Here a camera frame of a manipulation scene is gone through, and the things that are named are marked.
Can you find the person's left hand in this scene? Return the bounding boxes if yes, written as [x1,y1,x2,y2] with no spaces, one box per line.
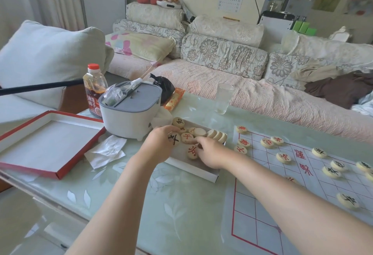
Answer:
[139,125,182,165]

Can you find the person's right hand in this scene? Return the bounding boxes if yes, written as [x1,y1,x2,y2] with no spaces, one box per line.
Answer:
[194,137,234,170]

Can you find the person's right forearm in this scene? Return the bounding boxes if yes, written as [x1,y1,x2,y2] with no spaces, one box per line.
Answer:
[223,147,373,255]

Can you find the person's left forearm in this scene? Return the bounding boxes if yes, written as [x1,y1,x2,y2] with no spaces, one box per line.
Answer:
[65,153,164,255]

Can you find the pile of wooden chess pieces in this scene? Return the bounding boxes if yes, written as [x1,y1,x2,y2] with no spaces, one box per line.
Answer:
[172,117,228,160]

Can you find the white cardboard chess box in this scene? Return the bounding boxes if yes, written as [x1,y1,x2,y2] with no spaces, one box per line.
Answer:
[164,117,228,184]

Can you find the orange snack packet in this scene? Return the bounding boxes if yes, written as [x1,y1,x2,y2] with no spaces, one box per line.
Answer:
[163,88,186,110]

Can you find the white grey tabletop appliance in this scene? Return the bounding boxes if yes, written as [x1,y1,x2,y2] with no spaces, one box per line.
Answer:
[98,80,163,141]

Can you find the black plastic bag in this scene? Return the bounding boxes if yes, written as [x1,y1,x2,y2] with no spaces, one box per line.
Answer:
[149,73,175,104]

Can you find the clear drinking glass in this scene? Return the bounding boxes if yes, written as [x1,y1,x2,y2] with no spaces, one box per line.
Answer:
[214,83,235,115]

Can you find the crumpled white tissue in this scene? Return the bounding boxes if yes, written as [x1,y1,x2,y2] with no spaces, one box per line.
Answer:
[84,134,127,170]

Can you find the crumpled clear plastic bag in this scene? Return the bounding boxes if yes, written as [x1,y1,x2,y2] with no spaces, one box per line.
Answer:
[101,84,129,106]

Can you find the pink-tipped stick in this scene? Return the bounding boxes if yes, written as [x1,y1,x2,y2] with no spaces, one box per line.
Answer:
[139,59,164,81]

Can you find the sofa with pink cover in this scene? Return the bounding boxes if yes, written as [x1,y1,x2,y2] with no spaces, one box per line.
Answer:
[107,50,373,145]

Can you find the red-capped sauce bottle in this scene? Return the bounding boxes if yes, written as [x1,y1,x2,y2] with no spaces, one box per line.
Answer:
[83,63,109,118]

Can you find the floral grey bolster cushion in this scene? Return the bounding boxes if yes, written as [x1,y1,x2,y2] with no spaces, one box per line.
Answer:
[113,19,186,59]
[180,33,269,81]
[263,52,322,90]

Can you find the pink yellow flower pillow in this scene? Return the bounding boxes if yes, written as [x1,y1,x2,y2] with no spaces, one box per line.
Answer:
[105,30,176,62]

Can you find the white chess board sheet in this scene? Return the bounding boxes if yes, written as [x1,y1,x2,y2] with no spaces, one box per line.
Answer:
[231,125,373,255]

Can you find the cream lace bolster cushion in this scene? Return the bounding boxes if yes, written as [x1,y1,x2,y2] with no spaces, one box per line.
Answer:
[281,30,373,72]
[186,15,265,48]
[125,1,186,33]

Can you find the red white box lid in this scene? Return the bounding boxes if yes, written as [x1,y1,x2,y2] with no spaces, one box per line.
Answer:
[0,110,107,180]

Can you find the white plastic device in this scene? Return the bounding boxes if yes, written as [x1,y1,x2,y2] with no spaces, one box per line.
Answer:
[156,0,182,10]

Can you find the beige garment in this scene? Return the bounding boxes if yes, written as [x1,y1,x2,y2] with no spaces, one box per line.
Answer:
[291,59,348,83]

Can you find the black rod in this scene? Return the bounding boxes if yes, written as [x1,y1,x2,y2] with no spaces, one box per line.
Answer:
[0,78,85,96]

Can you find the large white cushion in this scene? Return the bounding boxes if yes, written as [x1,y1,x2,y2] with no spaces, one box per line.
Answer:
[0,20,115,110]

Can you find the white black floor appliance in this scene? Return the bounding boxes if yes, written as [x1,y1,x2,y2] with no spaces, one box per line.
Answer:
[257,10,295,43]

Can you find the brown garment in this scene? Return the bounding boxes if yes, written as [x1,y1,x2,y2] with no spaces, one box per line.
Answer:
[304,73,373,110]

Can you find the green boxes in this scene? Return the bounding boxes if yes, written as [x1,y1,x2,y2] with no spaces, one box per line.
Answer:
[292,20,318,36]

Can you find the light blue cloth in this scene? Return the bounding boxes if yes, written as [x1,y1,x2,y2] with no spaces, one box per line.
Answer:
[351,91,373,119]

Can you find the white plastic bag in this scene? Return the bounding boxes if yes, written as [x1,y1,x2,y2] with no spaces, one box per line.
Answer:
[330,26,355,43]

